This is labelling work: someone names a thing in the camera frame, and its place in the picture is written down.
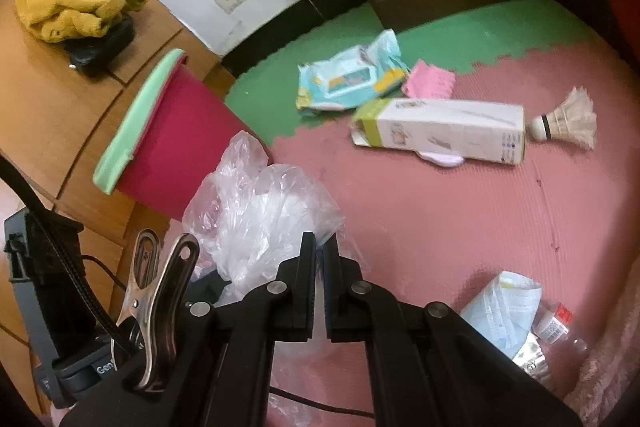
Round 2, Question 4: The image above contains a metal spring clip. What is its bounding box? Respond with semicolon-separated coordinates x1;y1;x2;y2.
116;229;201;393

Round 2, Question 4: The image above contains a black bag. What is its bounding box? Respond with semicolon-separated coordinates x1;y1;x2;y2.
62;14;136;78

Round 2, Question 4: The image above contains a light blue wet wipes pack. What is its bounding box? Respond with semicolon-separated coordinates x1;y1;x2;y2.
295;29;411;115

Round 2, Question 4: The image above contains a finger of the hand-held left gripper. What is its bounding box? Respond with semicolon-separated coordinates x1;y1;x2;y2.
189;269;236;308

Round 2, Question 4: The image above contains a white and green carton box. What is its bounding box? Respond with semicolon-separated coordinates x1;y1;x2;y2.
350;98;527;166

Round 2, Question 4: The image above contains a white feather shuttlecock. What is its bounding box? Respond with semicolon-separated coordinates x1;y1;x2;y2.
531;87;598;151

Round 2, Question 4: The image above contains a yellow plush toy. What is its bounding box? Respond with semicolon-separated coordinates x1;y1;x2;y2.
14;0;151;44

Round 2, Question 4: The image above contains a clear tube with black cap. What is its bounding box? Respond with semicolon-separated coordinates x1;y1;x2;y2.
512;337;553;388

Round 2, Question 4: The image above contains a pink paper packet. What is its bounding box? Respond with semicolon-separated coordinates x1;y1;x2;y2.
402;60;457;100

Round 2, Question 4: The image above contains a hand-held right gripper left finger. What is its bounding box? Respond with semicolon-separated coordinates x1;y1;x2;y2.
60;231;318;427

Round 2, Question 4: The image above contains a red bucket with green rim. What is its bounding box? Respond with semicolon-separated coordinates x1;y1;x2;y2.
92;48;273;223

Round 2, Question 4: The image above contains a clear plastic bag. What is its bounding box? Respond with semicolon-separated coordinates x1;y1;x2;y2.
182;131;346;308

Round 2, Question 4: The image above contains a clear bottle with red label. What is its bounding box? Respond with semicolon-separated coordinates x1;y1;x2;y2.
530;299;588;358

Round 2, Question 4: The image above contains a green foam mat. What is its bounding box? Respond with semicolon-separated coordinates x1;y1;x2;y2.
225;0;601;148

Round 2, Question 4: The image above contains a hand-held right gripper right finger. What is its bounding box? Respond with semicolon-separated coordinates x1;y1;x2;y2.
322;237;583;427

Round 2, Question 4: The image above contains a pink fluffy cloth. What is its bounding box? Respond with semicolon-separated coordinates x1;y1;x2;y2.
565;277;640;423

